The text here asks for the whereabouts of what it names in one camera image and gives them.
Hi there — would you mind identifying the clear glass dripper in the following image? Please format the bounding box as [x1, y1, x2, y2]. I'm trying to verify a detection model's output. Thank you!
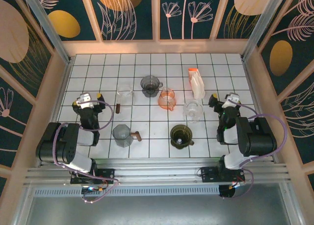
[183, 100, 205, 125]

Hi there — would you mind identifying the grey faceted server wooden handle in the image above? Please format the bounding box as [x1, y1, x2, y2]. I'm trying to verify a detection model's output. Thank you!
[112, 124, 142, 148]

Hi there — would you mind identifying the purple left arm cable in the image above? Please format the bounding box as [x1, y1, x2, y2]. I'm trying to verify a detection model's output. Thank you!
[52, 100, 121, 203]

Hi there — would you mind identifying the aluminium corner post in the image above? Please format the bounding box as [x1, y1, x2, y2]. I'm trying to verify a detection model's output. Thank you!
[241, 0, 287, 62]
[21, 0, 72, 64]

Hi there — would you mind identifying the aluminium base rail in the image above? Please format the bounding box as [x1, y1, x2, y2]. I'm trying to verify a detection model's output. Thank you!
[23, 157, 292, 186]

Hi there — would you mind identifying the olive green dripper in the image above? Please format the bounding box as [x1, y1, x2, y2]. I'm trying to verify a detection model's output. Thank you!
[170, 124, 195, 150]

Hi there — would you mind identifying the grey slotted cable duct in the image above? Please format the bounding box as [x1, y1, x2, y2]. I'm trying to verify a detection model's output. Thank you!
[34, 185, 221, 198]

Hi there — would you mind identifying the clear glass carafe brown handle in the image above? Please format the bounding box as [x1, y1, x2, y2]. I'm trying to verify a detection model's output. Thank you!
[115, 85, 135, 114]

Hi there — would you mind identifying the smoke grey plastic dripper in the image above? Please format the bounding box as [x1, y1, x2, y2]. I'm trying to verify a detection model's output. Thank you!
[140, 75, 164, 99]

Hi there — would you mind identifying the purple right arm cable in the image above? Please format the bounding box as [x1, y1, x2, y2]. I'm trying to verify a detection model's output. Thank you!
[222, 99, 288, 200]

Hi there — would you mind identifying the orange-topped filter holder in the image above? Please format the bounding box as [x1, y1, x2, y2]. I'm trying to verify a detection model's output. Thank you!
[188, 67, 206, 100]

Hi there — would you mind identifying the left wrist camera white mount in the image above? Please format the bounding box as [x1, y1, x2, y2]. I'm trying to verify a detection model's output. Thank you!
[75, 92, 93, 107]

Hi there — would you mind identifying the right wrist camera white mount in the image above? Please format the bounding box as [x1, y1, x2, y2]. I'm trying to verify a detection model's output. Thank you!
[222, 92, 240, 107]

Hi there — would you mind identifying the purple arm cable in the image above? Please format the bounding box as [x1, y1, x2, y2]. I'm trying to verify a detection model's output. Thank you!
[52, 100, 121, 203]
[222, 99, 288, 200]

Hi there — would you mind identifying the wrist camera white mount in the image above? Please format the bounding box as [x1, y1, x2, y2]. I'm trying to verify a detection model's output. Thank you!
[222, 92, 240, 107]
[75, 92, 93, 107]

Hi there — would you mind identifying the aluminium side rail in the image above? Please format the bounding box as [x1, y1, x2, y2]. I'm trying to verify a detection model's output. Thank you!
[39, 58, 74, 167]
[241, 58, 280, 163]

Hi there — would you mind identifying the grey metal sheet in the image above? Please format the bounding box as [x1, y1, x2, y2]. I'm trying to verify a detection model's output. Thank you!
[14, 195, 302, 225]

